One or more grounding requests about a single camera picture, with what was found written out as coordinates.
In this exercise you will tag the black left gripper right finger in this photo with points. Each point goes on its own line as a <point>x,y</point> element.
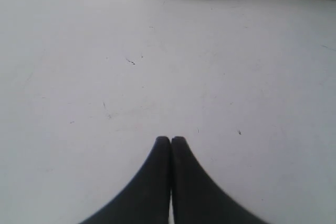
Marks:
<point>196,198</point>

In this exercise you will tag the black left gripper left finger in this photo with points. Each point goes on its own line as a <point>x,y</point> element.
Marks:
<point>146,198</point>

